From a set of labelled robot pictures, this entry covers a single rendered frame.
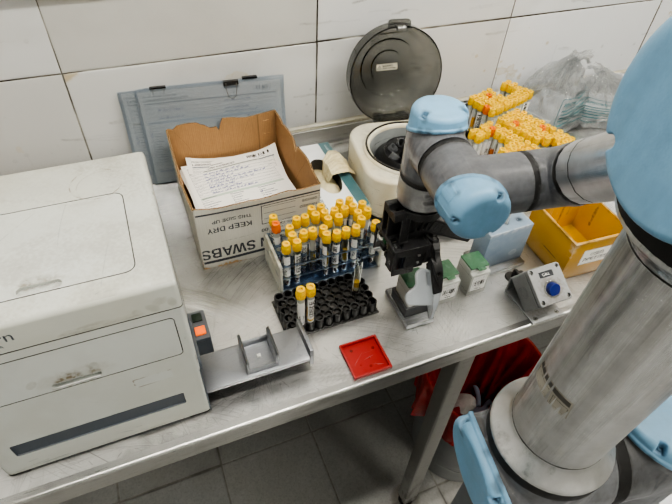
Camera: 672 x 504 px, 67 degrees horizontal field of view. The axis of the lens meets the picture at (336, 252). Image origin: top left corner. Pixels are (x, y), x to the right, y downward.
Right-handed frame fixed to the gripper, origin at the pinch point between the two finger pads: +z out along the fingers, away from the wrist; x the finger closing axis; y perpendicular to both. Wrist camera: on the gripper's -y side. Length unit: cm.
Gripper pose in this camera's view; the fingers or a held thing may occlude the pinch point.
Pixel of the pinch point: (413, 285)
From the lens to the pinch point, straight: 91.2
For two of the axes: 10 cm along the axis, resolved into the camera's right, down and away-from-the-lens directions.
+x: 3.6, 6.7, -6.5
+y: -9.3, 2.3, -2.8
